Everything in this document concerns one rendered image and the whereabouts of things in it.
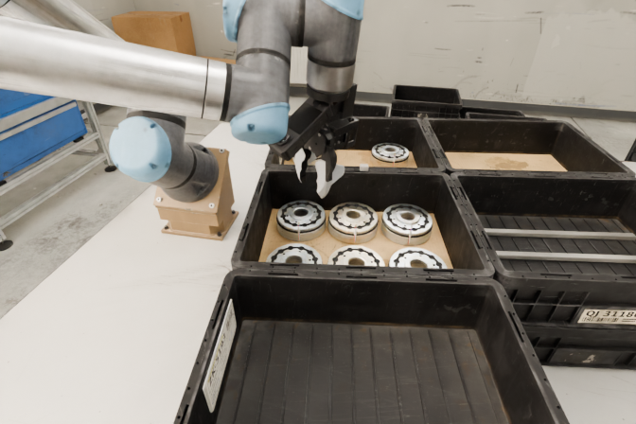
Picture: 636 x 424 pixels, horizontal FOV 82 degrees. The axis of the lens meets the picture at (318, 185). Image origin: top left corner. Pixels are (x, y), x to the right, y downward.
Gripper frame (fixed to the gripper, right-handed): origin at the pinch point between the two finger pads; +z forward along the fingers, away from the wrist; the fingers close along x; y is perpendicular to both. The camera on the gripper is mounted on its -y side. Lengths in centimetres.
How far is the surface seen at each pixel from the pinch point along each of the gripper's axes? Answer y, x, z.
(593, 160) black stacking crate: 63, -33, 0
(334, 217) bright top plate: 4.8, -3.4, 8.4
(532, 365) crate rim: -4.4, -43.3, -4.0
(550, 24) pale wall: 333, 66, 24
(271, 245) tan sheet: -8.4, 0.9, 11.9
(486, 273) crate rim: 5.5, -33.1, -2.6
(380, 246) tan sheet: 7.7, -14.1, 10.0
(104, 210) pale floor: -15, 160, 117
